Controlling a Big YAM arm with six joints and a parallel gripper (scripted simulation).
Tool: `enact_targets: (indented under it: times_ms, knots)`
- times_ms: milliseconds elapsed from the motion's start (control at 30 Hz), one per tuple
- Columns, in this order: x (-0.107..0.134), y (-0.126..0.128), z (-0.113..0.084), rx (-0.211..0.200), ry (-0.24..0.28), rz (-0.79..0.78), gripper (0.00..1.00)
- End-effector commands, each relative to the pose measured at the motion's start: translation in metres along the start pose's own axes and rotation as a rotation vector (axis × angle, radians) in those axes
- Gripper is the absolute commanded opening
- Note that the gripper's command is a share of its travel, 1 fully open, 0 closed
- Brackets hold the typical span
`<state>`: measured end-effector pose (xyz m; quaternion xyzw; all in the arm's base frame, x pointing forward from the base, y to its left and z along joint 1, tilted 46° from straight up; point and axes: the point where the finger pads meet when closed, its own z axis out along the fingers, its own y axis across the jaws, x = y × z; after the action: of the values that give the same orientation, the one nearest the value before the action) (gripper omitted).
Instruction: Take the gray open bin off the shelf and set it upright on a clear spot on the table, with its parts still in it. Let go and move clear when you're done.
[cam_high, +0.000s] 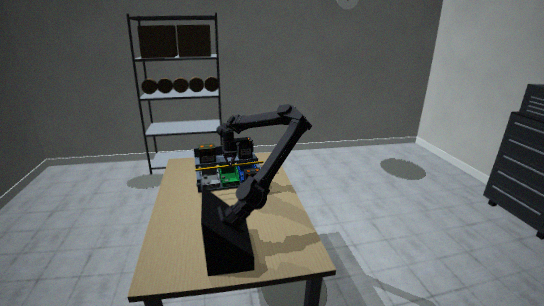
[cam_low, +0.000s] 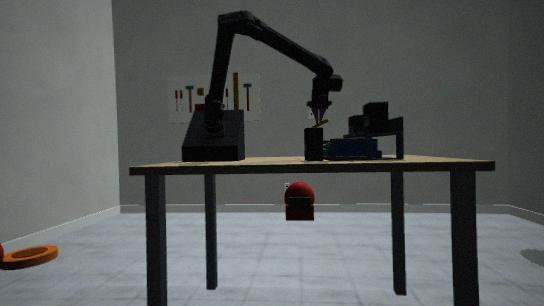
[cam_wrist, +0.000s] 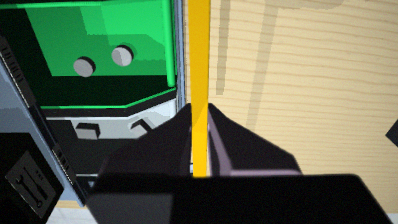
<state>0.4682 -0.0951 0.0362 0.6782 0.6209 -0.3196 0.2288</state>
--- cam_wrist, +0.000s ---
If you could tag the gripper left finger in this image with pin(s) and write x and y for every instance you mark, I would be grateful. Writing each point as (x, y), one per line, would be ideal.
(157, 151)

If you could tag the grey metal disc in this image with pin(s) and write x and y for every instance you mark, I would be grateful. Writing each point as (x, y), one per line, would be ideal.
(84, 66)

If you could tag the grey steel disc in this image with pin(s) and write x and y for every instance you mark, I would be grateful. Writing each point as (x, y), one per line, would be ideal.
(122, 55)

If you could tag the yellow bar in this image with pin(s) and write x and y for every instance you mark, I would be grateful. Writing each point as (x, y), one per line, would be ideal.
(199, 48)

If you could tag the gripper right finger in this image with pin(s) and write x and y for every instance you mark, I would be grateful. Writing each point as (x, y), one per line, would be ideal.
(243, 152)

